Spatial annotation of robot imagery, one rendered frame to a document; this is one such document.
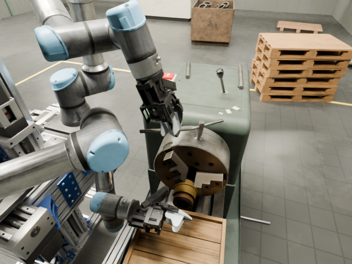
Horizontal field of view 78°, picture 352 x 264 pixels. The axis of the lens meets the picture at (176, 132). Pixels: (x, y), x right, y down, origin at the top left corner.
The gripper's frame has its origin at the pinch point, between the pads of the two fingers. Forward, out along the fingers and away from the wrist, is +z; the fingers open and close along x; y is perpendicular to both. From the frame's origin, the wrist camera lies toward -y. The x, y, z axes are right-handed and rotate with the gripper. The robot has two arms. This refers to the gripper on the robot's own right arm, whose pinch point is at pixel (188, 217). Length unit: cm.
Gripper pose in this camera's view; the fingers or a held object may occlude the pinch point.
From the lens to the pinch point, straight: 81.3
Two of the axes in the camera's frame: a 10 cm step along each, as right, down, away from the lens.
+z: 9.7, 1.5, -1.8
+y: -2.4, 6.2, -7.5
